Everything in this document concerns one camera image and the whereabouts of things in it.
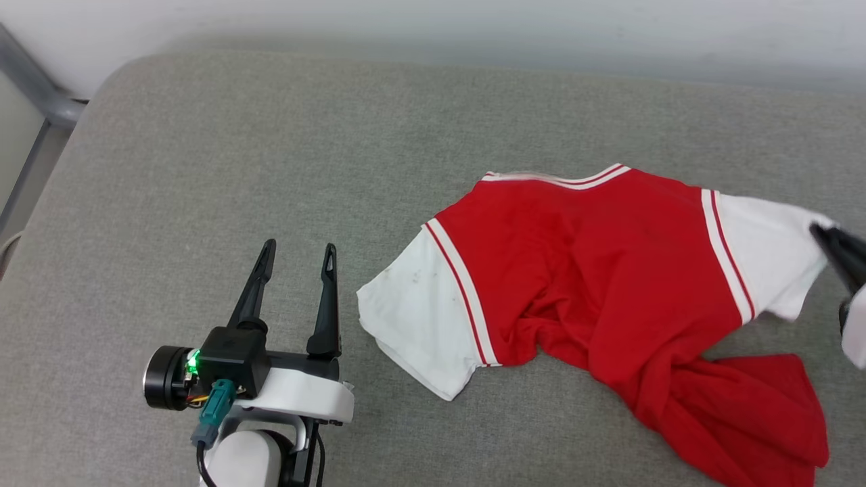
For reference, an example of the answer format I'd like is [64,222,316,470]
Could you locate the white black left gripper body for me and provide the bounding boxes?
[143,346,355,427]

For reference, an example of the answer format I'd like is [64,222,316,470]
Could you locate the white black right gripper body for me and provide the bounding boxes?
[838,283,866,370]

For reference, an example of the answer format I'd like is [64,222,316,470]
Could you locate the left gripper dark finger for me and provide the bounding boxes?
[227,238,277,333]
[306,243,342,360]

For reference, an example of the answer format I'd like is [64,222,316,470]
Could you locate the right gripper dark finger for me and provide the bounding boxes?
[809,223,866,292]

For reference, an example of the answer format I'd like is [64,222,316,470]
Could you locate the red and white t-shirt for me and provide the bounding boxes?
[357,162,841,487]

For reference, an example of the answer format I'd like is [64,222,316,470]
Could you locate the grey fabric sofa cushion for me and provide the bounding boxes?
[0,51,866,487]

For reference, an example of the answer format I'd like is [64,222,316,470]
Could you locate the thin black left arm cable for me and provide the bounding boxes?
[195,433,327,487]

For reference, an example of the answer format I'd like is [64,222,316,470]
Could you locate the teal cable connector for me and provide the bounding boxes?
[191,378,237,450]

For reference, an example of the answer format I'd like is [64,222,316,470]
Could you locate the grey metal frame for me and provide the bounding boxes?
[0,24,89,239]

